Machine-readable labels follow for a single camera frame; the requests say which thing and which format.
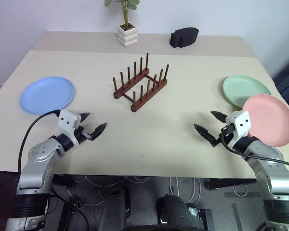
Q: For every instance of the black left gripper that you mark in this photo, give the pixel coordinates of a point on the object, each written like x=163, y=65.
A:
x=80, y=134

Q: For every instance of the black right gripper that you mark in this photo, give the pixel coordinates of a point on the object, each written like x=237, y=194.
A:
x=227, y=132

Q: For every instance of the green round plate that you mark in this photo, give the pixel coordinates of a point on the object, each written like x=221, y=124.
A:
x=243, y=87

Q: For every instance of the blue round plate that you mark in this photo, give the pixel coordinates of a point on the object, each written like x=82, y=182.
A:
x=47, y=95

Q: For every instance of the pink red round plate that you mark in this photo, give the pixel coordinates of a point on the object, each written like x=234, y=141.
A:
x=272, y=120

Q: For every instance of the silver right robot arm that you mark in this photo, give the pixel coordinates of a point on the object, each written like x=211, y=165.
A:
x=274, y=178

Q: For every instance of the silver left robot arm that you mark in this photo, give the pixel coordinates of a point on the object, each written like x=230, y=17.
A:
x=38, y=156

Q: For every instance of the wooden dish rack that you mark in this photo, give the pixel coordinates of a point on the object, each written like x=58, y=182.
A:
x=144, y=100

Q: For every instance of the beige table mat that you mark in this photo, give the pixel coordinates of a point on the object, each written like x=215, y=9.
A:
x=144, y=137

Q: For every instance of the black foam block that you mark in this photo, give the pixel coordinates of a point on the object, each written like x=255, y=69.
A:
x=183, y=38

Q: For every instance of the white bubble plant pot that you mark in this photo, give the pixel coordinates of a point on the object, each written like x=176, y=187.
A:
x=127, y=36

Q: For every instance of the dark rounded shape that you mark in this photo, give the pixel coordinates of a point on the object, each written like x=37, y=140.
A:
x=173, y=211

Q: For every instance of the green leafy plant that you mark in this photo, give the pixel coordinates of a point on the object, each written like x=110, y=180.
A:
x=126, y=14

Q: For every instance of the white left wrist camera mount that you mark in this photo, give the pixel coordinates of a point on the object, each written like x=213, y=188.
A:
x=67, y=119

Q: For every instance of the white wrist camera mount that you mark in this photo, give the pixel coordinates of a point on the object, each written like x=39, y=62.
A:
x=242, y=120
x=67, y=119

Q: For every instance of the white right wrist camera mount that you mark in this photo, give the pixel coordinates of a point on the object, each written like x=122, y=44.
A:
x=242, y=120

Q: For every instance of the black table frame bar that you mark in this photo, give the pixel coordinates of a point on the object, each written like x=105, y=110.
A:
x=231, y=183

